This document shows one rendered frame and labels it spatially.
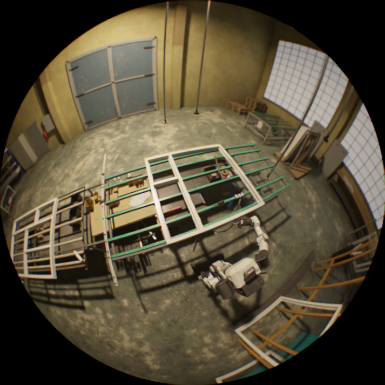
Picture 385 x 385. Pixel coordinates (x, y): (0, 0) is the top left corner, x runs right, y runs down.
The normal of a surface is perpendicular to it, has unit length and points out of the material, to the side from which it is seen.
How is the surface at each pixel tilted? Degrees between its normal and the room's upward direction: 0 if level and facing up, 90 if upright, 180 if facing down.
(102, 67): 90
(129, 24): 90
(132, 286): 0
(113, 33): 90
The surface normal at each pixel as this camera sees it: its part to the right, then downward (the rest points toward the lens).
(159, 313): 0.07, -0.55
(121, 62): 0.40, 0.78
